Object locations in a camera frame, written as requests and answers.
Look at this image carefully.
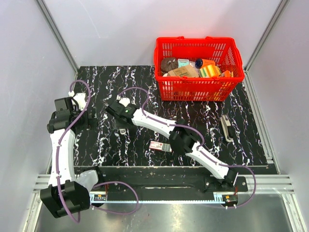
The small white stapler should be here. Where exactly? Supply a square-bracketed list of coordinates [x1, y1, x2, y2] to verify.
[119, 128, 127, 135]

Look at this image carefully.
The large beige stapler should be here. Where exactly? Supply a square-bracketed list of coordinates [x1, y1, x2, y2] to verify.
[220, 115, 235, 143]

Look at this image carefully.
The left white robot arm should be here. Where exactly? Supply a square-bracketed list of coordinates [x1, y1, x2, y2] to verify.
[40, 93, 105, 218]

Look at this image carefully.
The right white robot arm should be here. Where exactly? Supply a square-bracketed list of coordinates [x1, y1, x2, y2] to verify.
[106, 100, 238, 191]

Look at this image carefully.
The red white staple box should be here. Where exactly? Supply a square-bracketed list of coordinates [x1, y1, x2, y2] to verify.
[149, 141, 172, 152]

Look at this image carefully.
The brown round item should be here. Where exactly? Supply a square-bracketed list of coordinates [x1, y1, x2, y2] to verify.
[160, 57, 179, 73]

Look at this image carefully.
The teal white box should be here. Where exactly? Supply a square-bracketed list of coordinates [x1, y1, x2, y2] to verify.
[177, 58, 190, 68]

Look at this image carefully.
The brown cardboard packet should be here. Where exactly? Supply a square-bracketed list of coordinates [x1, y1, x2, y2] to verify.
[167, 65, 199, 78]

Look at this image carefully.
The orange bottle blue cap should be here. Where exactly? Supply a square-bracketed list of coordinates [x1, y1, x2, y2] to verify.
[195, 58, 216, 69]

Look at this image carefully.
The red plastic basket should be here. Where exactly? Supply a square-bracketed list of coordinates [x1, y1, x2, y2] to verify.
[154, 36, 244, 102]

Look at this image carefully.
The yellow green striped box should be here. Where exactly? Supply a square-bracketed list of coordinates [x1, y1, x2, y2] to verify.
[199, 65, 221, 78]

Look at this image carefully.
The orange small packet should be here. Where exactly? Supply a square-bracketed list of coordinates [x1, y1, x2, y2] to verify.
[219, 70, 234, 78]

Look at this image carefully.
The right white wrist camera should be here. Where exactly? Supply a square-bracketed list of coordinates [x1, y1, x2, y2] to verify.
[116, 95, 131, 107]

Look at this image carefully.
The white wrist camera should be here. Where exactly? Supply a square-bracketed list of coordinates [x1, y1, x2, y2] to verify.
[68, 91, 86, 111]
[116, 95, 131, 107]

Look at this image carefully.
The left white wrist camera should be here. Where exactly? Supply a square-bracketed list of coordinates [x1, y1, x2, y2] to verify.
[68, 91, 86, 111]

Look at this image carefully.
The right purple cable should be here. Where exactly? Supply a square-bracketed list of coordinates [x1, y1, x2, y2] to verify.
[116, 87, 257, 209]

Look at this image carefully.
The purple cable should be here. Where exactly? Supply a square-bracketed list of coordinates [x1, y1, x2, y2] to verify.
[116, 87, 257, 209]
[56, 80, 139, 223]

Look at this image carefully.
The black mounting base plate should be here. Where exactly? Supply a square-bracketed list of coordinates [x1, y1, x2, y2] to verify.
[77, 166, 248, 193]

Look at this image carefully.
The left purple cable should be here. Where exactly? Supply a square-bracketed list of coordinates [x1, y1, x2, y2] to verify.
[56, 80, 139, 223]

